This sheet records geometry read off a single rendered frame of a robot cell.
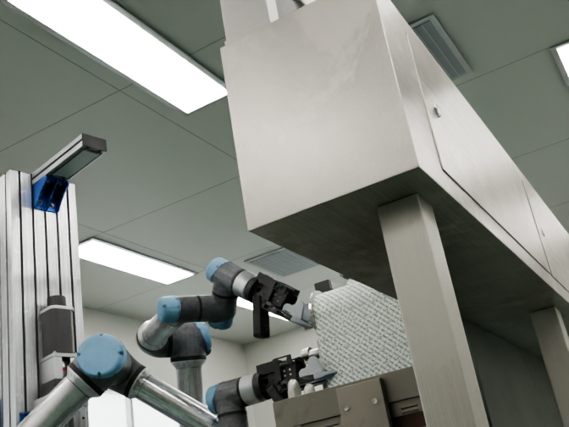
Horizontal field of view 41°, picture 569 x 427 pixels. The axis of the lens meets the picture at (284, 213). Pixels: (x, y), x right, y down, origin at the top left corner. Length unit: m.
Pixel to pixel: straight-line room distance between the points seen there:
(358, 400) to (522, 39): 2.73
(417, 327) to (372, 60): 0.35
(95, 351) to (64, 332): 0.48
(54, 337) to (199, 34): 1.55
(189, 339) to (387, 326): 0.85
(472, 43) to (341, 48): 2.87
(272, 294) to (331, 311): 0.19
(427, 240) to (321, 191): 0.15
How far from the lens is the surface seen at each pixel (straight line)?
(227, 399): 1.97
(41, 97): 3.75
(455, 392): 0.94
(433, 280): 0.97
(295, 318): 1.95
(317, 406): 1.65
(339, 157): 0.99
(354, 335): 1.85
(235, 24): 1.19
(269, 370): 1.93
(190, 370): 2.48
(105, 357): 2.00
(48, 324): 2.48
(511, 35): 3.95
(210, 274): 2.11
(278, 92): 1.07
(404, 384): 1.58
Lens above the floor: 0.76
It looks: 23 degrees up
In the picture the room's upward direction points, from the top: 10 degrees counter-clockwise
